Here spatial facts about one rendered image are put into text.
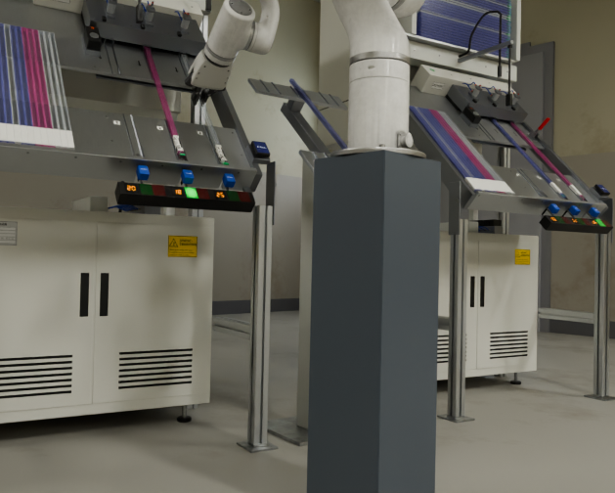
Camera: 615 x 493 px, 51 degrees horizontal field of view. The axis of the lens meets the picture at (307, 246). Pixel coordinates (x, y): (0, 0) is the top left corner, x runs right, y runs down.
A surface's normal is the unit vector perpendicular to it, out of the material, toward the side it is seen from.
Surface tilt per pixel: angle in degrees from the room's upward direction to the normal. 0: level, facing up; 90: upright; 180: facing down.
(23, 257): 90
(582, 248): 90
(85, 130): 48
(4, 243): 90
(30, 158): 137
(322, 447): 90
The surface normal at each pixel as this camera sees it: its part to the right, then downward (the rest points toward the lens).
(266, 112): 0.70, 0.00
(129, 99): 0.51, 0.00
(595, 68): -0.71, -0.03
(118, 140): 0.39, -0.68
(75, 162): 0.32, 0.73
